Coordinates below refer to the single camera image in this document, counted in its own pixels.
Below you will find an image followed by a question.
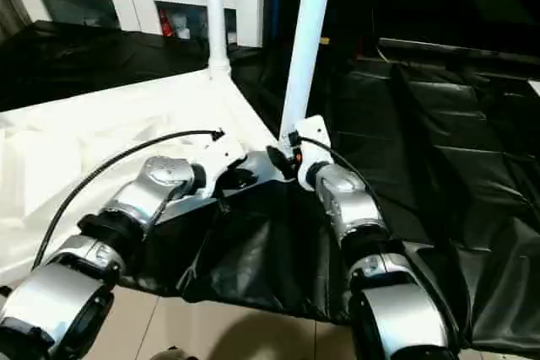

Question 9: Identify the black plastic mat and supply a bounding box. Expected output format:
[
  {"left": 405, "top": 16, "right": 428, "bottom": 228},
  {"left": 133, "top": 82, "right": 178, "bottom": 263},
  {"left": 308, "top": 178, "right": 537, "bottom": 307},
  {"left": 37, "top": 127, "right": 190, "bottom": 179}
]
[{"left": 0, "top": 19, "right": 540, "bottom": 357}]

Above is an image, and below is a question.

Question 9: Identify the red bottle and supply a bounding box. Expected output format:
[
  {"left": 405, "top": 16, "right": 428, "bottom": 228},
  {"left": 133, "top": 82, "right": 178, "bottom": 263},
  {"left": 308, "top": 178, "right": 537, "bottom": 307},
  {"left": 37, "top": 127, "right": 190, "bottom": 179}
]
[{"left": 159, "top": 11, "right": 174, "bottom": 38}]

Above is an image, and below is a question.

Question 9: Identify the white plastic table leg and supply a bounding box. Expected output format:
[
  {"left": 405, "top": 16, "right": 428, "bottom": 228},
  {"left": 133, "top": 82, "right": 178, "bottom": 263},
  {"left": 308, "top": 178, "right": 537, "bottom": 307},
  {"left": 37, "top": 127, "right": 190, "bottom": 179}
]
[
  {"left": 204, "top": 0, "right": 234, "bottom": 81},
  {"left": 276, "top": 0, "right": 338, "bottom": 157}
]

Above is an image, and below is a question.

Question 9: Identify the black robot left foot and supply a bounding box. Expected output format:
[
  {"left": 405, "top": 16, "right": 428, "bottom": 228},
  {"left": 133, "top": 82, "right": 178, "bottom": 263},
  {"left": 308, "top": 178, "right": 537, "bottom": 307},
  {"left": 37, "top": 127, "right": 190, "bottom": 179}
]
[{"left": 150, "top": 345, "right": 200, "bottom": 360}]

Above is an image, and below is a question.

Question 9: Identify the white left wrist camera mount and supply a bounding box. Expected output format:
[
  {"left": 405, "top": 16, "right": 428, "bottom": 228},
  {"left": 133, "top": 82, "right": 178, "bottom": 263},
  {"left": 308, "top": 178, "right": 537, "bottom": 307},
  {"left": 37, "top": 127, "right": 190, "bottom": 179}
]
[{"left": 197, "top": 131, "right": 248, "bottom": 199}]

